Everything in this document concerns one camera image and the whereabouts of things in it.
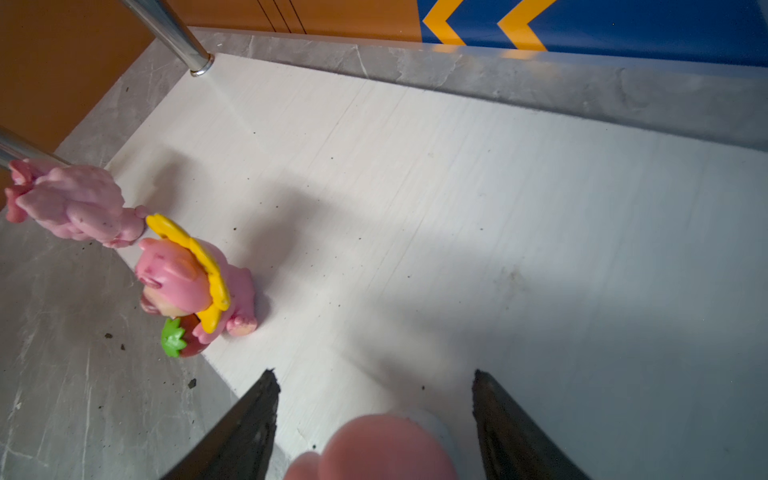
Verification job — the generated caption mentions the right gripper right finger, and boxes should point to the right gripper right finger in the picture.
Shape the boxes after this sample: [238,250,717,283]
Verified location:
[472,370,588,480]

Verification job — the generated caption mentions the pink white round character toy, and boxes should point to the pink white round character toy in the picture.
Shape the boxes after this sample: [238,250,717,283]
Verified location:
[284,410,459,479]

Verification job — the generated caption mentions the pink yellow figure toy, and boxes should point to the pink yellow figure toy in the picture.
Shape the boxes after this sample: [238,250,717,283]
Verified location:
[134,214,259,358]

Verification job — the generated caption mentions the pink bow character toy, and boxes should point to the pink bow character toy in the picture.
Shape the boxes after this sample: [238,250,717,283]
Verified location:
[5,159,148,249]

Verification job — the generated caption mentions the white two-tier shelf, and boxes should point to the white two-tier shelf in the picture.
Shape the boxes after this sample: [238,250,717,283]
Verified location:
[0,0,768,480]

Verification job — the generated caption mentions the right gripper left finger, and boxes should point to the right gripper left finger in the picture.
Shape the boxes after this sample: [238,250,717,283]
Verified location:
[164,370,280,479]

